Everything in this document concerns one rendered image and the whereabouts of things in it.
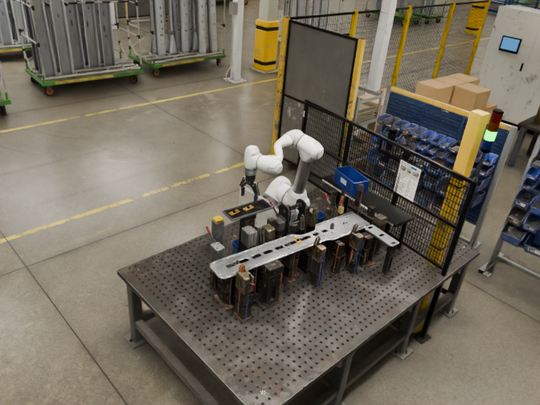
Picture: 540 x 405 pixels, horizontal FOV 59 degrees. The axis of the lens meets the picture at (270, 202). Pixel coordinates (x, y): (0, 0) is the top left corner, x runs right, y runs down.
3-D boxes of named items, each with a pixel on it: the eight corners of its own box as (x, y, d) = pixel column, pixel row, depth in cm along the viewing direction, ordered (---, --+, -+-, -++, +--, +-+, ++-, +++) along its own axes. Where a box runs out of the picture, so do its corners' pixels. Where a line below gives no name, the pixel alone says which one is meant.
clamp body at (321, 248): (314, 289, 356) (321, 251, 338) (304, 280, 364) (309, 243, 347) (324, 285, 361) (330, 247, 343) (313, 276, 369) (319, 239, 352)
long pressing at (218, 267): (223, 283, 310) (223, 281, 310) (206, 263, 326) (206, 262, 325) (372, 225, 384) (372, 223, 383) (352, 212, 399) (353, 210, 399)
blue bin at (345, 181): (351, 196, 414) (354, 183, 407) (332, 180, 437) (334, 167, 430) (367, 193, 421) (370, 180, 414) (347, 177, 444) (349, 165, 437)
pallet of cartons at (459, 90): (444, 163, 738) (464, 97, 685) (402, 145, 789) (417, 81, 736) (484, 147, 808) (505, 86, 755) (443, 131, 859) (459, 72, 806)
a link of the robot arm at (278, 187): (266, 195, 435) (280, 175, 437) (282, 206, 429) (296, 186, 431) (262, 190, 420) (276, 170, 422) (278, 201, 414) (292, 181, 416)
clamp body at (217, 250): (214, 292, 344) (215, 251, 326) (206, 284, 352) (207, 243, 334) (226, 288, 350) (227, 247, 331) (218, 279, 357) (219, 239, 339)
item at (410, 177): (413, 203, 388) (422, 169, 372) (392, 191, 403) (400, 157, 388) (415, 202, 389) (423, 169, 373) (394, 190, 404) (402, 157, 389)
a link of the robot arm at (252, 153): (240, 166, 340) (255, 172, 334) (241, 146, 332) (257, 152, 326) (249, 161, 347) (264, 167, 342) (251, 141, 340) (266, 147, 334)
